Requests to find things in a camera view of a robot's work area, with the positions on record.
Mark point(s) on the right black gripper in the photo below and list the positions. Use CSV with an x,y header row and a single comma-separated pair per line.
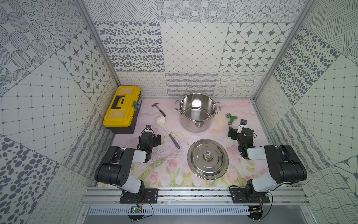
x,y
234,131

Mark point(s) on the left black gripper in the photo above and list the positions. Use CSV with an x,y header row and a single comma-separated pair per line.
x,y
147,133

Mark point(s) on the white spoon grey handle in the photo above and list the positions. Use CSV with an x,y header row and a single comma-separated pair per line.
x,y
161,121

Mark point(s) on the stainless steel pot lid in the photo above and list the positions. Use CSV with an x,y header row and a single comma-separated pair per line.
x,y
207,159

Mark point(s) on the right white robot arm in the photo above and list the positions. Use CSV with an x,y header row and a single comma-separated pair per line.
x,y
284,167

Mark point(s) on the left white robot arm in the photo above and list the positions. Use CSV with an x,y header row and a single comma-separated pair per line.
x,y
114,169

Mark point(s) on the floral pink table mat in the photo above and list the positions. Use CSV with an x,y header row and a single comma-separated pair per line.
x,y
168,166

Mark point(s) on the small black hammer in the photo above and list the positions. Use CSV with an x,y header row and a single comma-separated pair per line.
x,y
157,106

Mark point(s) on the yellow black toolbox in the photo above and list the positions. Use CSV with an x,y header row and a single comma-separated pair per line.
x,y
122,114

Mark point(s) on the green hose nozzle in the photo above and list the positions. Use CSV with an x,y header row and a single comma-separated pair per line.
x,y
231,118

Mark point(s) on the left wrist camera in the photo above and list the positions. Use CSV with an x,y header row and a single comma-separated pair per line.
x,y
148,128

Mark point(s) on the aluminium mounting rail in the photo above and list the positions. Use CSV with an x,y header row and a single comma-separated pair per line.
x,y
187,201

